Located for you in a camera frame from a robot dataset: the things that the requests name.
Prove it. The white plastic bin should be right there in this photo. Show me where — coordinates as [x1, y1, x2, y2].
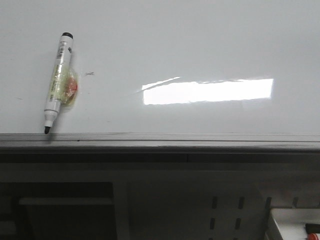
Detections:
[264, 208, 320, 240]

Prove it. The black item in bin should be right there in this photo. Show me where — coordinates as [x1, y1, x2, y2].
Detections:
[305, 223, 320, 235]

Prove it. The white perforated pegboard panel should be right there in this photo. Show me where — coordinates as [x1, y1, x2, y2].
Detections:
[127, 181, 320, 240]

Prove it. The red capped item in bin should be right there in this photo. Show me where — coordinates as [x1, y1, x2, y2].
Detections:
[307, 233, 320, 240]

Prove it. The whiteboard with grey frame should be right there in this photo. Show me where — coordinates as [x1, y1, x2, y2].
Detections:
[0, 0, 320, 152]

